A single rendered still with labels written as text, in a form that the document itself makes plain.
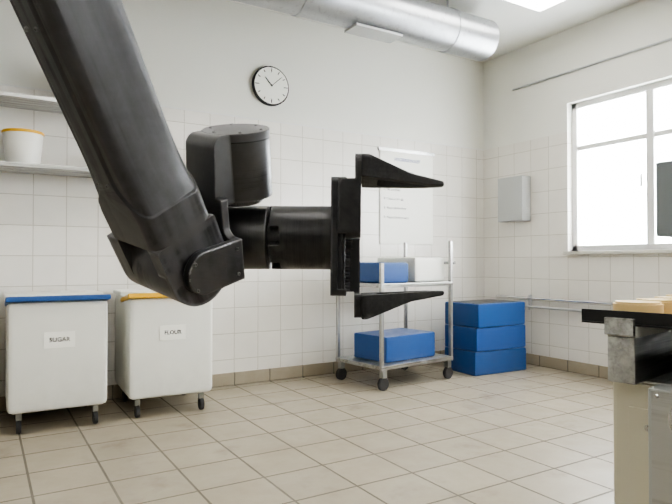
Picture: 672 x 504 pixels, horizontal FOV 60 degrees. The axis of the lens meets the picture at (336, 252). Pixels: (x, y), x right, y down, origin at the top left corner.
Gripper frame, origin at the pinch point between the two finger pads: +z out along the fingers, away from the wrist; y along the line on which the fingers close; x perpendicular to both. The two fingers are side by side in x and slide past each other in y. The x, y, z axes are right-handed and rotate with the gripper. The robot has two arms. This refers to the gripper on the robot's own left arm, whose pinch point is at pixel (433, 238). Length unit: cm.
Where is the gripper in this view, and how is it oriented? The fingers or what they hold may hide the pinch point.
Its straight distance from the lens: 52.9
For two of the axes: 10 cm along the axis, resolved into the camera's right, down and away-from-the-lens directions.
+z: 10.0, 0.1, -0.3
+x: -0.3, -0.3, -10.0
